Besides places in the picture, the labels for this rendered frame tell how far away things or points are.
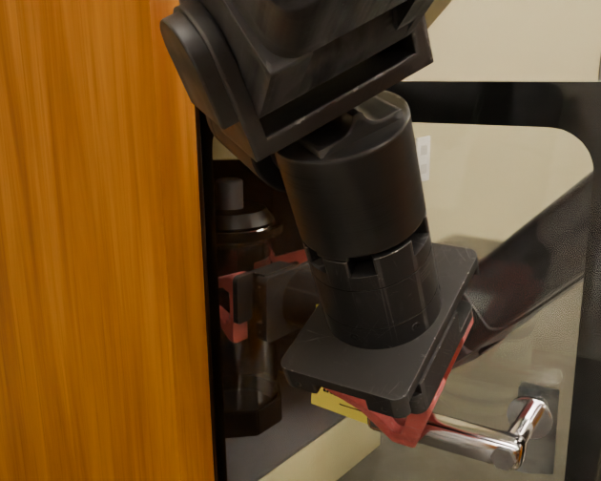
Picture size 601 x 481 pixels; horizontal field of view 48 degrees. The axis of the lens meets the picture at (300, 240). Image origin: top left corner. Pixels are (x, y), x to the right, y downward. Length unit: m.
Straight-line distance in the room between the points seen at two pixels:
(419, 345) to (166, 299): 0.17
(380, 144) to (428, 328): 0.10
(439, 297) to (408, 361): 0.04
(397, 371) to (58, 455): 0.35
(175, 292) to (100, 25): 0.16
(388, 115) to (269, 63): 0.07
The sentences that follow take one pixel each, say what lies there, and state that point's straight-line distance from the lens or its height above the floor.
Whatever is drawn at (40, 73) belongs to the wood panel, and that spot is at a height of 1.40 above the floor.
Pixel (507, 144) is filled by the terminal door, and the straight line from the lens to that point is 0.39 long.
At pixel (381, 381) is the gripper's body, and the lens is 0.31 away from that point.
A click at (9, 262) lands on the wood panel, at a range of 0.57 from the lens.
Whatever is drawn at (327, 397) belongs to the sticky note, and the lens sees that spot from 0.49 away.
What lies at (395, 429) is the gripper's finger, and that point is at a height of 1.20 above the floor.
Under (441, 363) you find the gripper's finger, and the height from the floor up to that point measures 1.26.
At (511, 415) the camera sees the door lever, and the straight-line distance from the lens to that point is 0.43.
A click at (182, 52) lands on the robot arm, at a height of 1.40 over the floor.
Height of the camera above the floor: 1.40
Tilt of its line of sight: 15 degrees down
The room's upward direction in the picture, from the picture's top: 1 degrees counter-clockwise
